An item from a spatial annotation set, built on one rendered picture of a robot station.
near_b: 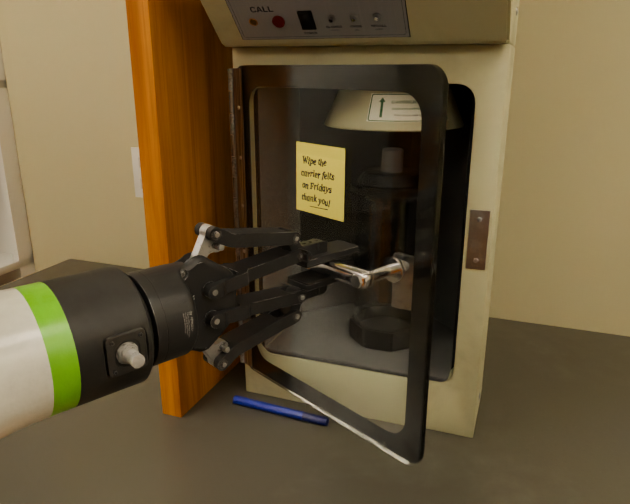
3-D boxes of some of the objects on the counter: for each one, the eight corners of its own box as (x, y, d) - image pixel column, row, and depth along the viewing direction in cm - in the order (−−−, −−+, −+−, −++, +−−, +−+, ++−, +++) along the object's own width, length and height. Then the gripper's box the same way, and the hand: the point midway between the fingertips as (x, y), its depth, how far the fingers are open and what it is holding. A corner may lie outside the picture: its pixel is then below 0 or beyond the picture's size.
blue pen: (236, 400, 82) (236, 393, 81) (329, 423, 77) (329, 416, 76) (232, 404, 81) (232, 397, 80) (326, 427, 76) (326, 420, 75)
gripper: (162, 425, 44) (373, 333, 60) (145, 241, 40) (377, 192, 55) (119, 387, 50) (323, 311, 65) (100, 220, 45) (323, 182, 60)
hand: (323, 264), depth 58 cm, fingers closed, pressing on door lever
